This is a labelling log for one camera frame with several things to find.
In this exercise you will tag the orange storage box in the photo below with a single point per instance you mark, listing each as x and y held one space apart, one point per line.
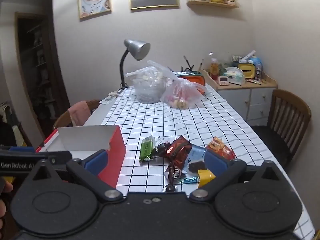
197 80

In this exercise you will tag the person's left hand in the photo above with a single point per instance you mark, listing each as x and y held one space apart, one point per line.
8 187

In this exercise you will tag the dark shelving unit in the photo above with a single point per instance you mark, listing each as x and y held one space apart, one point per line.
40 67

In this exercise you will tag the orange chip packet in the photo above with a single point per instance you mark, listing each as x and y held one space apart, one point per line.
221 147

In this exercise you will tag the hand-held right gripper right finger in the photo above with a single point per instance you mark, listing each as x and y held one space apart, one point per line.
216 162

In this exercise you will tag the round dark candy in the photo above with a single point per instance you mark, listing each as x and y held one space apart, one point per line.
169 188

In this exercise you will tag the white paper sachet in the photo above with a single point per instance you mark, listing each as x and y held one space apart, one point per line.
110 97

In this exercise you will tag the dark-seated wooden chair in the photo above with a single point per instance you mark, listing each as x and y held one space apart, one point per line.
287 112

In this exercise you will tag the yellow snack packet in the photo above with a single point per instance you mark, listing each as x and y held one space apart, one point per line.
205 176

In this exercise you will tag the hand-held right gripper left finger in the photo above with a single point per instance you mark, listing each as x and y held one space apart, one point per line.
96 162

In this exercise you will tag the green white tissue box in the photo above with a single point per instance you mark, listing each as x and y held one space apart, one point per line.
233 76

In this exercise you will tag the green snack packet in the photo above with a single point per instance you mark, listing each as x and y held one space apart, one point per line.
147 148

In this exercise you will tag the wooden wall shelf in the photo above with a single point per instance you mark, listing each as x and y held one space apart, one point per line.
212 3

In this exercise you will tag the white kitchen timer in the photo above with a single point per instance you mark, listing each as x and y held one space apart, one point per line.
223 80

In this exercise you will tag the plastic bag of red snacks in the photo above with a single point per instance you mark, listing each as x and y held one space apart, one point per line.
182 92

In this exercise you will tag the red-brown cookie packet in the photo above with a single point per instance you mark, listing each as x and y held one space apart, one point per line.
178 148

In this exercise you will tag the white checked tablecloth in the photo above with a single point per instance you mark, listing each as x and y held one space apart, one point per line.
212 120

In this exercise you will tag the quilted chair cover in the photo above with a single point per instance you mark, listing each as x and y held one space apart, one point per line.
6 111

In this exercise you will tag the red cardboard box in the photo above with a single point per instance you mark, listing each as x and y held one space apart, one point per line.
117 152

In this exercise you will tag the brown chocolate candy packet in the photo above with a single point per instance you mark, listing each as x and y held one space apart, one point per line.
175 173

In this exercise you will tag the dark snack packet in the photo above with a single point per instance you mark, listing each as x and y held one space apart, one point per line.
163 150

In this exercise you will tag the pink towel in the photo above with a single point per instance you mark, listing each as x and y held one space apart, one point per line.
78 113

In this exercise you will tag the silver desk lamp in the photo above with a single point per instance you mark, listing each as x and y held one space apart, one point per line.
137 47

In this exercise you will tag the yellow container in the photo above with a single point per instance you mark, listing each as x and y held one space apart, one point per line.
246 71

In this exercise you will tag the black brush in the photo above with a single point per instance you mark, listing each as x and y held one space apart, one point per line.
188 63

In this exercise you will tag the clear plastic bag with container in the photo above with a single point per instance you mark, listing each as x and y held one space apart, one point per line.
150 87

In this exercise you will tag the small blue candy bar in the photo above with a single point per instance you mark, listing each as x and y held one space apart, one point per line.
190 180

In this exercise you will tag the orange drink bottle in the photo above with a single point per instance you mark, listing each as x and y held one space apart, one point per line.
214 68

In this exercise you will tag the white tube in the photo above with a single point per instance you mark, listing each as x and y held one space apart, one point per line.
247 56

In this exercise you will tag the blue white bag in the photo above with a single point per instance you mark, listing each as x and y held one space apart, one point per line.
256 65

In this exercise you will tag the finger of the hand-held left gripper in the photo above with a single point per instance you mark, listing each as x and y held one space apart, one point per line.
58 156
22 149

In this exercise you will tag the light blue cookie packet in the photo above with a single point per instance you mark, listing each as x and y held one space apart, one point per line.
196 155

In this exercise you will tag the white wooden-topped cabinet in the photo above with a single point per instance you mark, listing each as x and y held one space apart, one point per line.
257 97

